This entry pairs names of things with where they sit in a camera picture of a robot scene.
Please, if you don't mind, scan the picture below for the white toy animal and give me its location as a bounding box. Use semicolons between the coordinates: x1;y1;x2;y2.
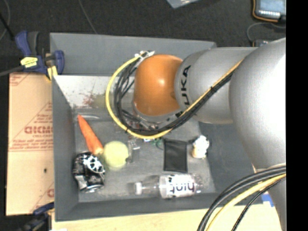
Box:
191;135;210;159

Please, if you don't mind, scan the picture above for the yellow-green ball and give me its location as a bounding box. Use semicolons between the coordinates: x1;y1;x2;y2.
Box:
103;141;130;171

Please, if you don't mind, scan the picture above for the orange toy carrot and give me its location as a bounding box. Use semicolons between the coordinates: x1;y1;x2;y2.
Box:
77;115;105;155

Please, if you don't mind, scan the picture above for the crushed black and white can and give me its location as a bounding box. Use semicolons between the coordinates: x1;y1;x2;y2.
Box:
72;151;106;193

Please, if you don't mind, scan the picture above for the clear plastic bottle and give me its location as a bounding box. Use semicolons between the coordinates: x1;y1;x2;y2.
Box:
133;173;204;200

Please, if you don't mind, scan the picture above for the black flat pouch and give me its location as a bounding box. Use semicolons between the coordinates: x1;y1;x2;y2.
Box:
163;138;189;174

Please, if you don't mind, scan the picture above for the brown cardboard board red print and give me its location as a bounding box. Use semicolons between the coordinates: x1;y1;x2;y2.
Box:
5;72;55;216

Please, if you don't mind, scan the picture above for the grey metal bin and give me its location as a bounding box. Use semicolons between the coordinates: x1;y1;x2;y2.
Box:
50;32;256;221

